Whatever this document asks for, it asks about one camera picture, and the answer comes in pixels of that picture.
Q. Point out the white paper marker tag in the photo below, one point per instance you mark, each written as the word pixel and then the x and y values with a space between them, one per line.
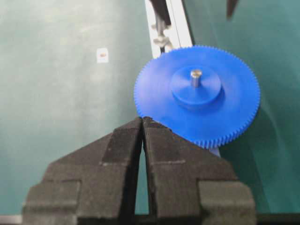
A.
pixel 102 55

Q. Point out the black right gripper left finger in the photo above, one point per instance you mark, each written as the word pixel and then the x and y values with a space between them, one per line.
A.
pixel 94 185

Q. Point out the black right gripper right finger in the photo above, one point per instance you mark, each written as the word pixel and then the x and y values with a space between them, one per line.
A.
pixel 189 185

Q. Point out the large blue plastic gear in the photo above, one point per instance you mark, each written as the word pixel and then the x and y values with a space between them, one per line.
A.
pixel 214 114

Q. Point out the silver aluminium extrusion rail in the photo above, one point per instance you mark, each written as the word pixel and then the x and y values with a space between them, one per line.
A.
pixel 178 31

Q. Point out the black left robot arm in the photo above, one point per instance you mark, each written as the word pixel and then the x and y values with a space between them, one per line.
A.
pixel 160 8

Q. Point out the steel shaft holding gear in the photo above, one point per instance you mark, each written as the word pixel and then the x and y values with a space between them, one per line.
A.
pixel 196 75

